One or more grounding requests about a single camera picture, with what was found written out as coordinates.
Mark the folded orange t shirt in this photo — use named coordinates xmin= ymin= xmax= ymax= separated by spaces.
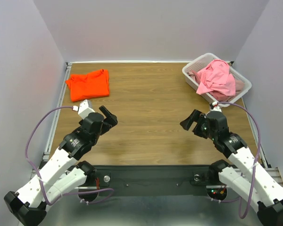
xmin=65 ymin=69 xmax=110 ymax=102

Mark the dusty rose t shirt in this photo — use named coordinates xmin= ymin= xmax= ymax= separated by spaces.
xmin=187 ymin=70 xmax=201 ymax=84

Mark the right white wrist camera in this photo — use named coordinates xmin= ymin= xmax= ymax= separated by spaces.
xmin=209 ymin=102 xmax=222 ymax=113

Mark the aluminium frame rail right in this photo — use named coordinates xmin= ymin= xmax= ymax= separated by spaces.
xmin=240 ymin=96 xmax=283 ymax=186

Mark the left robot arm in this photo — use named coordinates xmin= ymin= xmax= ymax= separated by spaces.
xmin=4 ymin=101 xmax=118 ymax=226

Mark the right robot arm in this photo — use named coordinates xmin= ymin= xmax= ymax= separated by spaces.
xmin=180 ymin=107 xmax=283 ymax=226

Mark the aluminium frame rail left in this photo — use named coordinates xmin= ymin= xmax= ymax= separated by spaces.
xmin=25 ymin=62 xmax=72 ymax=178

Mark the aluminium frame rail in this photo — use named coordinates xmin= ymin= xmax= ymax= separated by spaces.
xmin=25 ymin=62 xmax=72 ymax=178
xmin=240 ymin=96 xmax=283 ymax=186

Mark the bright pink t shirt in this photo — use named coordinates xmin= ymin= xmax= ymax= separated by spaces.
xmin=195 ymin=59 xmax=236 ymax=96

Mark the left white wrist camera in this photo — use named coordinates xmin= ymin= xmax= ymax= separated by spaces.
xmin=78 ymin=99 xmax=95 ymax=119

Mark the white plastic basket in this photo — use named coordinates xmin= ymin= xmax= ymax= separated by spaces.
xmin=182 ymin=53 xmax=252 ymax=103

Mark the pale pink t shirt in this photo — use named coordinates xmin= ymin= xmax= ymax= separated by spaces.
xmin=210 ymin=79 xmax=244 ymax=102

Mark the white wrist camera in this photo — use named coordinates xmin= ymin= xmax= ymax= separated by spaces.
xmin=78 ymin=99 xmax=95 ymax=119
xmin=209 ymin=102 xmax=222 ymax=113

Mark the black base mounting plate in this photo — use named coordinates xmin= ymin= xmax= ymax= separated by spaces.
xmin=68 ymin=164 xmax=241 ymax=197

